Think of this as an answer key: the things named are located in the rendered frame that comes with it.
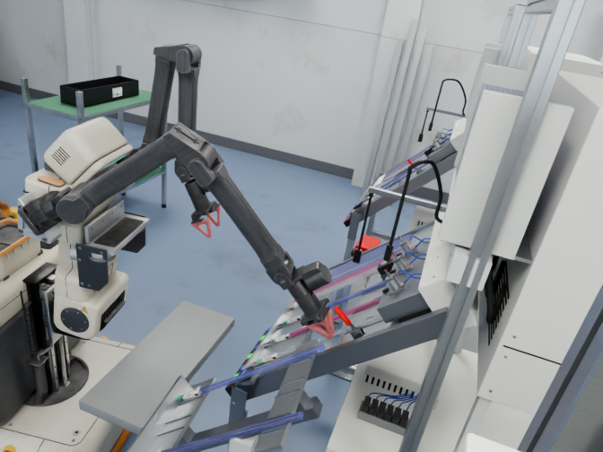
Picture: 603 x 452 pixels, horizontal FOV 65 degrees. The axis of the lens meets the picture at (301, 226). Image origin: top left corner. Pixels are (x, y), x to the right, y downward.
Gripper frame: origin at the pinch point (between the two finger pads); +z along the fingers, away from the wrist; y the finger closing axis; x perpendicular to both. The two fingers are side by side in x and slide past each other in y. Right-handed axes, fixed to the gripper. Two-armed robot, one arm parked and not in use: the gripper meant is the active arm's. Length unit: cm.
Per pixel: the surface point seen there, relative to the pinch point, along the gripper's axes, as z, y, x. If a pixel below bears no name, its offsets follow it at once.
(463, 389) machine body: 56, 36, -10
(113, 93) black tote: -151, 161, 146
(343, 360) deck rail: 3.4, -10.0, -5.5
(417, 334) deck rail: 3.4, -9.9, -28.2
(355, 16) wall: -124, 386, 26
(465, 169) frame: -28, -11, -58
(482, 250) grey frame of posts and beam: -11, -13, -53
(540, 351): 17, -10, -51
